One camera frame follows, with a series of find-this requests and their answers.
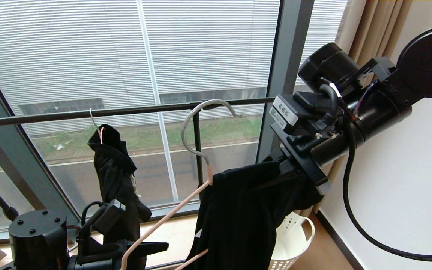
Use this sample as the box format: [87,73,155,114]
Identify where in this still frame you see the black shorts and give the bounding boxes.
[88,124,152,244]

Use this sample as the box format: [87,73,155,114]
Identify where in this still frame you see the window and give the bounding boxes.
[0,0,348,240]

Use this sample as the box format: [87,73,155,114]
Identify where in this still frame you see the pink clothes hanger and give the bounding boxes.
[120,99,243,270]
[90,109,105,145]

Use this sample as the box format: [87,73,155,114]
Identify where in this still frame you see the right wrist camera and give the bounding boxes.
[268,92,344,150]

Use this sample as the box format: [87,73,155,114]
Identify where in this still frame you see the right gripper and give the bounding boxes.
[271,94,412,195]

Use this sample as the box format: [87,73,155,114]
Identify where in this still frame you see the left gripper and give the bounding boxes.
[68,240,134,270]

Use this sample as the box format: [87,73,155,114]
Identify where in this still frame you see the black clothes rack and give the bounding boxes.
[0,97,276,270]

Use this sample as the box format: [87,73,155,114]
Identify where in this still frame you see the black garment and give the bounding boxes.
[184,161,323,270]

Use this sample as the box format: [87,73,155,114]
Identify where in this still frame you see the white laundry basket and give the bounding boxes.
[268,212,316,270]

